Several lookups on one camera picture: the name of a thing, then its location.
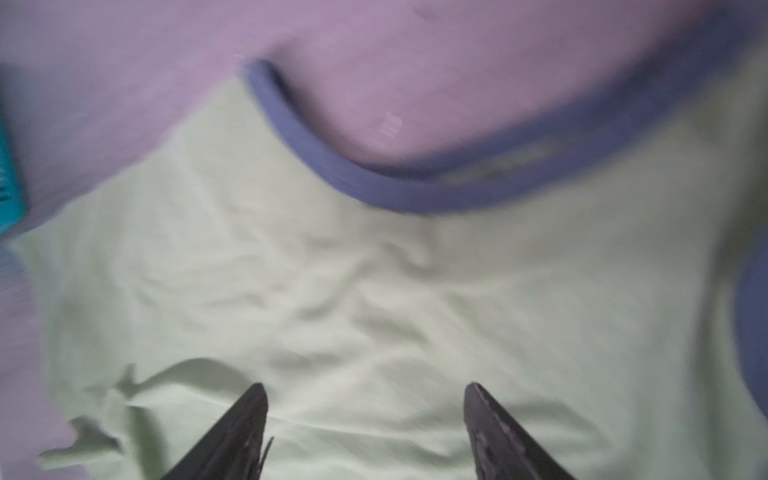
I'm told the green tank top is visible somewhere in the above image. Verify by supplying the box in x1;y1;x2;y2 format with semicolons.
1;1;767;479

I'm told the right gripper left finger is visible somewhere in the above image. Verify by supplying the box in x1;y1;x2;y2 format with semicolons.
163;383;272;480

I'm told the teal plastic basket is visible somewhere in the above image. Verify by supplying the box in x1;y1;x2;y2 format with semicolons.
0;121;27;234

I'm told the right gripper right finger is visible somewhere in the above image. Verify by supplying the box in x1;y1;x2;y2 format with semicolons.
463;383;574;480

